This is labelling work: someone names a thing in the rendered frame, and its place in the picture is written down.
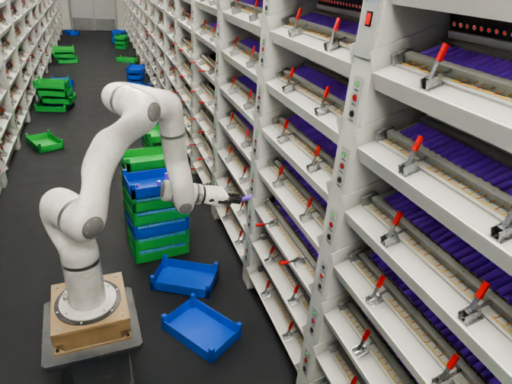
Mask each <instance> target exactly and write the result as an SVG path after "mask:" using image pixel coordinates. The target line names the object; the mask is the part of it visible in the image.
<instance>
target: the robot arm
mask: <svg viewBox="0 0 512 384"><path fill-rule="evenodd" d="M101 100H102V102H103V104H104V106H105V107H106V108H107V109H108V110H109V111H111V112H113V113H115V114H117V115H120V116H121V118H120V119H119V120H118V121H117V122H116V123H114V124H112V125H111V126H109V127H107V128H105V129H103V130H102V131H100V132H99V133H98V134H97V135H96V136H95V137H94V139H93V140H92V142H91V145H90V146H89V148H88V151H87V152H86V154H85V157H84V159H83V162H82V169H81V176H82V187H81V192H80V194H79V195H78V194H77V193H75V192H73V191H71V190H69V189H66V188H62V187H58V188H53V189H52V190H49V191H47V192H46V193H45V194H44V195H43V196H42V198H41V200H40V206H39V210H40V218H41V220H42V223H43V226H44V228H45V230H46V232H47V233H48V235H49V237H50V238H51V240H52V242H53V244H54V245H55V246H56V249H57V251H58V252H59V257H60V261H61V265H62V272H63V276H64V280H65V283H66V290H67V291H65V292H64V293H63V294H62V296H61V298H60V300H59V311H60V313H61V314H62V315H63V316H64V317H65V318H67V319H69V320H73V321H78V322H83V321H89V320H92V319H95V318H98V317H100V316H102V315H104V314H105V313H107V312H108V311H109V310H110V309H111V308H112V307H113V306H114V303H115V302H116V299H117V294H116V290H115V289H114V288H113V287H112V286H111V285H110V284H109V283H105V282H104V278H103V272H102V266H101V256H100V252H99V247H98V244H97V242H96V240H95V239H96V238H97V237H98V236H99V235H100V234H101V232H102V231H103V229H104V227H105V224H106V221H107V214H108V207H109V196H110V185H111V181H112V179H113V176H114V172H115V171H116V168H117V166H118V165H119V163H120V160H121V159H122V157H123V154H124V153H125V151H126V150H127V149H128V148H129V146H130V145H131V144H132V143H134V142H135V141H136V140H137V139H139V138H140V137H142V136H144V135H145V134H147V133H148V132H150V131H151V130H152V129H153V128H154V127H155V125H156V124H157V122H158V126H159V132H160V137H161V142H162V151H163V156H164V160H165V166H166V169H167V172H168V178H169V180H163V182H162V185H161V190H160V196H161V199H162V200H163V201H168V202H172V203H174V207H175V209H176V210H177V211H178V212H179V213H181V214H188V213H190V212H191V211H192V210H193V208H194V204H195V205H200V204H202V203H205V204H209V205H214V206H226V205H228V206H231V203H237V204H241V201H242V197H240V194H233V193H232V194H231V193H229V192H226V191H225V189H224V188H223V187H220V186H211V185H202V184H195V183H193V179H192V175H191V171H190V165H189V161H188V157H187V142H186V134H185V127H184V113H183V107H182V103H181V101H180V99H179V97H178V96H177V95H176V94H174V93H173V92H171V91H167V90H164V89H159V88H152V87H148V86H145V85H138V84H134V83H129V82H112V83H110V84H108V85H106V86H105V87H104V89H103V91H102V92H101ZM228 200H229V201H228Z"/></svg>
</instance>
